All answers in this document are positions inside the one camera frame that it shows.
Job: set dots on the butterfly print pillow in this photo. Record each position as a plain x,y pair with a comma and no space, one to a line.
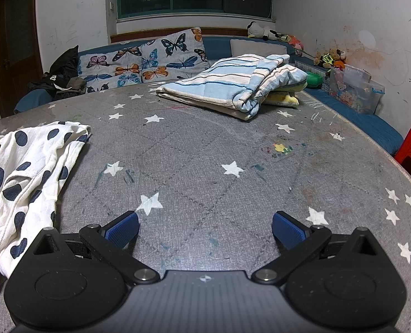
176,53
111,67

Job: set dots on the brown teddy bear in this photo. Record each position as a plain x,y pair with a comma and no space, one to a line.
333,57

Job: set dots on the blue sofa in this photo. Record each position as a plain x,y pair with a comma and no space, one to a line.
219,45

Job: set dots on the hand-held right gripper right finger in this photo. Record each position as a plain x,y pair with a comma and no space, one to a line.
288,229

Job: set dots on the yellow cloth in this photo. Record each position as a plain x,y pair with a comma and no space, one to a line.
282,99

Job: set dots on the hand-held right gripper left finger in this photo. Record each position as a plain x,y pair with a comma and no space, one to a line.
124,229

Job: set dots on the blue striped folded blanket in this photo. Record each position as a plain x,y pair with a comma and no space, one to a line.
226,79

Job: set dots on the pink plush toy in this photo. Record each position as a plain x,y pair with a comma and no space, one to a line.
296,42

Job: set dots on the green bowl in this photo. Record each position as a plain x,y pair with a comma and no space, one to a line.
313,79

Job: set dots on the clear plastic storage box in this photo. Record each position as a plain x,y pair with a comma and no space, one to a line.
356,88

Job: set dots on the white polka dot garment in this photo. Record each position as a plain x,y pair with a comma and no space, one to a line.
28,187

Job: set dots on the black jacket pile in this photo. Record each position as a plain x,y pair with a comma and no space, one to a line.
65,67

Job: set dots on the grey star table cover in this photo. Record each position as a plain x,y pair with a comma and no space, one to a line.
205,166

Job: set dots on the dark wooden door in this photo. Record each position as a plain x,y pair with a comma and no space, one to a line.
13,34

